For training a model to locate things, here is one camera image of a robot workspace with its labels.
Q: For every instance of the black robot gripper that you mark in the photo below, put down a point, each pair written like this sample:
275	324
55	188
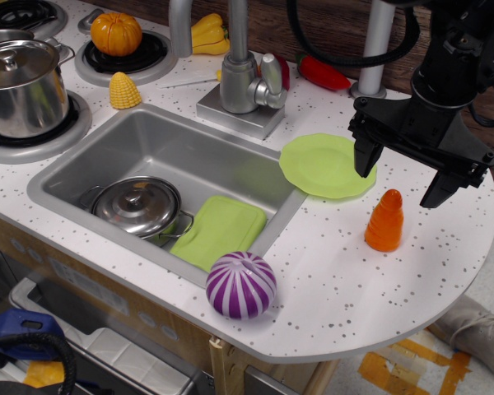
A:
434	136

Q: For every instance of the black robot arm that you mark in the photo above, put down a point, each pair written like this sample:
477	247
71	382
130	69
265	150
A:
459	62

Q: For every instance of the orange toy carrot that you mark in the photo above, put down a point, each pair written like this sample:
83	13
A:
385	227

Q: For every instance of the light green plastic plate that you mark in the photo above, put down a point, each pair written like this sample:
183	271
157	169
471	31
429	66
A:
322	165

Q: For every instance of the red toy chili pepper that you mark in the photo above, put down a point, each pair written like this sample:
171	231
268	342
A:
321	74

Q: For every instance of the grey support pole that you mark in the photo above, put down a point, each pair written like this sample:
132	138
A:
377	42

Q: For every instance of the silver toy faucet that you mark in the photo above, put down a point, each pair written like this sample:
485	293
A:
251	96

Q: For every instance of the green dish cloth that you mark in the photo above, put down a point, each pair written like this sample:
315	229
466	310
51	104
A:
222	225

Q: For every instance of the purple striped toy onion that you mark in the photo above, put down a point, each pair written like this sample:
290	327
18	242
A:
241	285

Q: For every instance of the grey toy sink basin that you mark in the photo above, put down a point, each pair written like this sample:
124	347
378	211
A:
198	160

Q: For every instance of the white toy knife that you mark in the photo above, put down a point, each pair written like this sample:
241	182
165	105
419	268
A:
172	80

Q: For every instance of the yellow toy bell pepper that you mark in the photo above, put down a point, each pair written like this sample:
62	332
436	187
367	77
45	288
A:
210	36

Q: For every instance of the small steel pot with lid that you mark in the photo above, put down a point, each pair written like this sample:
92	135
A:
145	206

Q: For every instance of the back right stove burner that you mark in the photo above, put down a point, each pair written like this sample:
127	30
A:
152	60

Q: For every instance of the stove burner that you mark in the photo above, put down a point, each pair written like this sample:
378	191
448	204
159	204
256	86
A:
152	60
44	19
32	149

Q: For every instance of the grey curved pipe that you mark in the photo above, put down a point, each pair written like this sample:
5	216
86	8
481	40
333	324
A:
180	23

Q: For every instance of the yellow toy corn cob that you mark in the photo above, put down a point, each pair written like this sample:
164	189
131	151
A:
123	92

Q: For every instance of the orange toy pumpkin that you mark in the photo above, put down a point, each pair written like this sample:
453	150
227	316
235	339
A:
116	34

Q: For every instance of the wooden toy kitchen cabinet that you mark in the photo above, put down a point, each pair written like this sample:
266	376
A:
88	300

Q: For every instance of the large steel pot with lid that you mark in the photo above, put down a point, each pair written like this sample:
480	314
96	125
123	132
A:
33	97

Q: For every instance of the back left stove burner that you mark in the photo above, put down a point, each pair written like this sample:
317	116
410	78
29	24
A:
44	19

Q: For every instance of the front left stove burner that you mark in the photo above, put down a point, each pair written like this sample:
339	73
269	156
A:
32	149

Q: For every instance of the blue clamp tool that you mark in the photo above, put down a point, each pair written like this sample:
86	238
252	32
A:
28	335

